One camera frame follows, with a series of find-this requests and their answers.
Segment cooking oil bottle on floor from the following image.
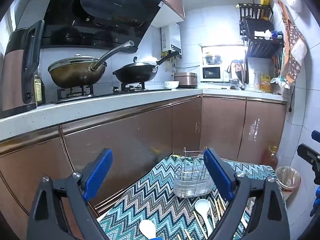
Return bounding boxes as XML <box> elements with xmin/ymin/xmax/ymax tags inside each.
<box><xmin>261</xmin><ymin>145</ymin><xmax>278</xmax><ymax>170</ymax></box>

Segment trash bin with bag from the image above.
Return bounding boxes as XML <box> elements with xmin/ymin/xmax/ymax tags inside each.
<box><xmin>276</xmin><ymin>166</ymin><xmax>301</xmax><ymax>201</ymax></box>

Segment chrome kitchen faucet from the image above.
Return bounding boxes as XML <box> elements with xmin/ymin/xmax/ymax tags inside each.
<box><xmin>226</xmin><ymin>60</ymin><xmax>245</xmax><ymax>90</ymax></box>

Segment brown upper cabinet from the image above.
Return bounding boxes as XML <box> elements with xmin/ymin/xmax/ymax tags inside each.
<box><xmin>151</xmin><ymin>0</ymin><xmax>185</xmax><ymax>28</ymax></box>

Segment bronze wok with lid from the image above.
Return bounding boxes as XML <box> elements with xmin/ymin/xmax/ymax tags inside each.
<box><xmin>48</xmin><ymin>41</ymin><xmax>135</xmax><ymax>89</ymax></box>

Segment brown rice cooker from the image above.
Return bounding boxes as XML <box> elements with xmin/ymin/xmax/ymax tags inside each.
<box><xmin>174</xmin><ymin>72</ymin><xmax>197</xmax><ymax>88</ymax></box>

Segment white ceramic spoon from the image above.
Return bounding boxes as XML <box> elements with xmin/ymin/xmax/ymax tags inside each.
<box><xmin>139</xmin><ymin>220</ymin><xmax>156</xmax><ymax>239</ymax></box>
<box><xmin>195</xmin><ymin>199</ymin><xmax>213</xmax><ymax>236</ymax></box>

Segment white bowl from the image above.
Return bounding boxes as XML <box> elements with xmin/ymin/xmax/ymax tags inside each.
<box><xmin>164</xmin><ymin>81</ymin><xmax>180</xmax><ymax>89</ymax></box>

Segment wire utensil holder clear base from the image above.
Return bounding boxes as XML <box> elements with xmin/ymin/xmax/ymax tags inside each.
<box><xmin>174</xmin><ymin>147</ymin><xmax>214</xmax><ymax>198</ymax></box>

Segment black wok with lid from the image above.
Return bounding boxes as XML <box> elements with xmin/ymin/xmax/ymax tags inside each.
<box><xmin>112</xmin><ymin>51</ymin><xmax>180</xmax><ymax>84</ymax></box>

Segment olive oil bottle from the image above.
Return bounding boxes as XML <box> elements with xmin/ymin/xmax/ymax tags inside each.
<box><xmin>34</xmin><ymin>73</ymin><xmax>46</xmax><ymax>106</ymax></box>

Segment black range hood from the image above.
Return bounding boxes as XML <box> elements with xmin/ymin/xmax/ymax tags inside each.
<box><xmin>41</xmin><ymin>0</ymin><xmax>161</xmax><ymax>54</ymax></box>

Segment yellow bottle on counter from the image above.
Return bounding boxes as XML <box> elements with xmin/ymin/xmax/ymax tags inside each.
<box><xmin>260</xmin><ymin>73</ymin><xmax>272</xmax><ymax>93</ymax></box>

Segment black wall dish rack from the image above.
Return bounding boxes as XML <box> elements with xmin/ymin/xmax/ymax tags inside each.
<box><xmin>236</xmin><ymin>3</ymin><xmax>284</xmax><ymax>59</ymax></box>

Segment brown thermos kettle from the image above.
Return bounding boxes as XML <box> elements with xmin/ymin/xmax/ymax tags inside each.
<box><xmin>1</xmin><ymin>20</ymin><xmax>45</xmax><ymax>118</ymax></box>

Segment zigzag patterned table cloth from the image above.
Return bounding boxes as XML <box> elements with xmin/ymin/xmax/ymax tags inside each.
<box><xmin>96</xmin><ymin>154</ymin><xmax>278</xmax><ymax>240</ymax></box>

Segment gas stove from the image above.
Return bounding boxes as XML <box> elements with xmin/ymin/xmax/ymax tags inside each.
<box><xmin>46</xmin><ymin>82</ymin><xmax>168</xmax><ymax>104</ymax></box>

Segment white microwave oven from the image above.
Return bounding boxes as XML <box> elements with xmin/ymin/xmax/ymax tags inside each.
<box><xmin>201</xmin><ymin>65</ymin><xmax>223</xmax><ymax>82</ymax></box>

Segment brown patterned hanging towel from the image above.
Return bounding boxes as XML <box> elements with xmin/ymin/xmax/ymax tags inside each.
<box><xmin>278</xmin><ymin>0</ymin><xmax>307</xmax><ymax>86</ymax></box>

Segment white water heater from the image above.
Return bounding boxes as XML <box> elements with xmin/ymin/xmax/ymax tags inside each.
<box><xmin>161</xmin><ymin>23</ymin><xmax>182</xmax><ymax>54</ymax></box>

